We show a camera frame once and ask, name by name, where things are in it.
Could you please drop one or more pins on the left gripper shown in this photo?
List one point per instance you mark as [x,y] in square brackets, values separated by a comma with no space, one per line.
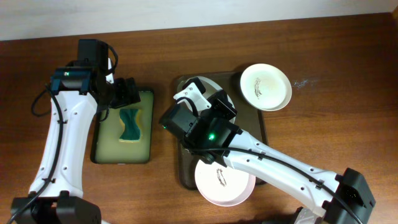
[125,92]

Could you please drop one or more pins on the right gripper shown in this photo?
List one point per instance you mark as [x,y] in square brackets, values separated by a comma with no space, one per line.
[222,104]

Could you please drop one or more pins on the white plate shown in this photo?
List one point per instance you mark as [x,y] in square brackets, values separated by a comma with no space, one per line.
[265,87]
[217,90]
[223,186]

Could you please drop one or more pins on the yellow green sponge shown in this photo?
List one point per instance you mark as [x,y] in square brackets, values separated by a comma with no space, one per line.
[129,119]

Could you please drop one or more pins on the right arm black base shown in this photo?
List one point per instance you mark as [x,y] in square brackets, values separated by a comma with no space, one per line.
[301,216]

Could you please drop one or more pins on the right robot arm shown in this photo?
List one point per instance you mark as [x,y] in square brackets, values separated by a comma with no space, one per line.
[203,127]

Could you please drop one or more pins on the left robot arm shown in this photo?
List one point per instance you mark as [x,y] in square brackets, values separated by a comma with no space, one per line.
[81,89]

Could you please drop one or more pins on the black soapy water tray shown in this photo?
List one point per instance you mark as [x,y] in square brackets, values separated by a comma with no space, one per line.
[108,149]

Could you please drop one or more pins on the brown serving tray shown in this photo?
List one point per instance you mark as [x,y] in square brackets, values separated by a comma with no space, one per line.
[248,118]

